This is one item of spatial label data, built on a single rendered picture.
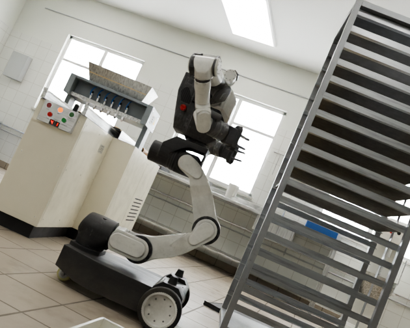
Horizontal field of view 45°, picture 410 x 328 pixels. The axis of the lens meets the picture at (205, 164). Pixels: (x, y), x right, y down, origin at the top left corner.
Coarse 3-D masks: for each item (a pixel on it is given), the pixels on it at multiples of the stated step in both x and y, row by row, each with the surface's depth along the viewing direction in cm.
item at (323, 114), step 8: (320, 112) 236; (328, 120) 238; (336, 120) 236; (344, 120) 235; (352, 128) 235; (360, 128) 235; (368, 136) 235; (376, 136) 234; (384, 136) 234; (392, 144) 233; (400, 144) 233; (408, 152) 233
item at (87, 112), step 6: (84, 108) 312; (84, 114) 311; (90, 114) 320; (96, 114) 330; (96, 120) 335; (102, 120) 346; (102, 126) 351; (108, 126) 364; (108, 132) 369; (114, 132) 383
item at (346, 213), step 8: (288, 192) 267; (296, 192) 252; (304, 192) 240; (312, 200) 258; (320, 200) 245; (328, 208) 262; (336, 208) 247; (344, 216) 265; (352, 216) 251; (360, 216) 239; (368, 224) 254; (376, 224) 241
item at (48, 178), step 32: (32, 128) 315; (96, 128) 339; (32, 160) 312; (64, 160) 312; (96, 160) 366; (0, 192) 311; (32, 192) 310; (64, 192) 329; (0, 224) 311; (32, 224) 307; (64, 224) 356
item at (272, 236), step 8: (280, 240) 230; (288, 240) 230; (296, 248) 229; (304, 248) 229; (312, 256) 228; (320, 256) 228; (336, 264) 228; (344, 264) 227; (352, 272) 227; (360, 272) 227; (368, 280) 226; (376, 280) 226
